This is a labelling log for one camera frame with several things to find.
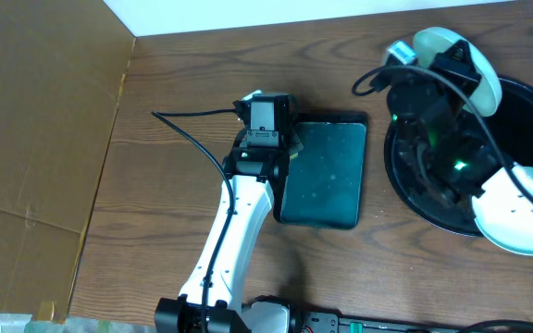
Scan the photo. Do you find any black round tray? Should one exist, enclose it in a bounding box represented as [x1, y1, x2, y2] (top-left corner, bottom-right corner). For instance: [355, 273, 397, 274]
[384, 76, 533, 237]

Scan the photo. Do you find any black rectangular tray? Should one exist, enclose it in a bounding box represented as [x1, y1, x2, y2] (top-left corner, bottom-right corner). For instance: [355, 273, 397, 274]
[274, 112, 368, 229]

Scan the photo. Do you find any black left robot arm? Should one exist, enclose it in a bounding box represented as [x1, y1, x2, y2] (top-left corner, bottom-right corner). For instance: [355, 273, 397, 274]
[155, 90, 294, 332]

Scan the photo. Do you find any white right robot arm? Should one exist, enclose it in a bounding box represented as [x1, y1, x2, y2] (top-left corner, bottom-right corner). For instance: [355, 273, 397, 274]
[364, 38, 533, 256]

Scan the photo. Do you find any brown cardboard sheet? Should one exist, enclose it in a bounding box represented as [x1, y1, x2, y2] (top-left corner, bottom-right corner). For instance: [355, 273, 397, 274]
[0, 0, 134, 322]

